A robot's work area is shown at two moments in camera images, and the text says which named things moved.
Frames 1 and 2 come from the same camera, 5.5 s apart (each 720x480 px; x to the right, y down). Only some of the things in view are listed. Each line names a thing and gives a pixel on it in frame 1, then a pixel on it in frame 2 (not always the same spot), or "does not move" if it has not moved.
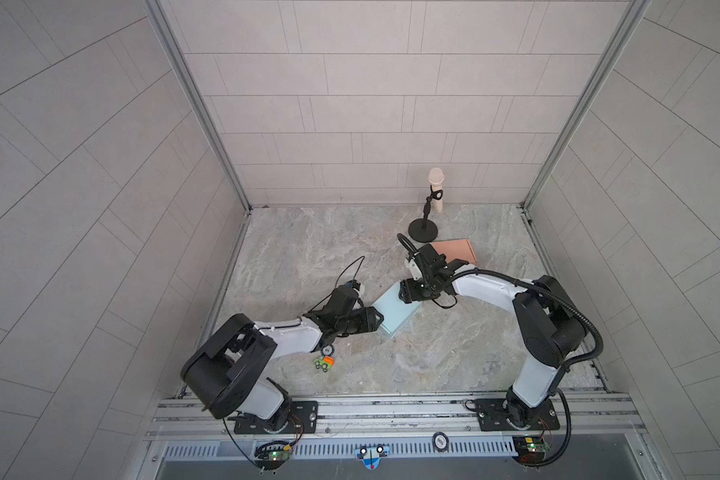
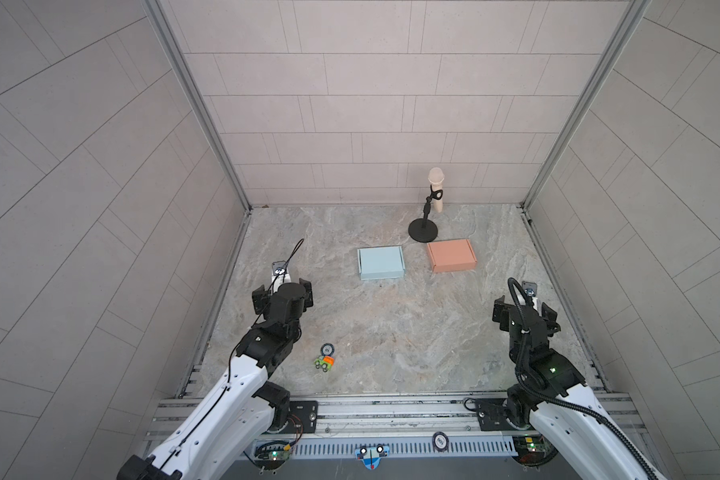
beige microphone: (436, 177) does not move
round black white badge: (440, 442) does not move
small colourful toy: (324, 362) does not move
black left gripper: (366, 319) -> (304, 296)
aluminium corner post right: (626, 26) does not move
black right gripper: (407, 291) -> (503, 312)
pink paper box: (456, 249) does not move
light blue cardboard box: (396, 314) -> (381, 262)
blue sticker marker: (371, 457) does not move
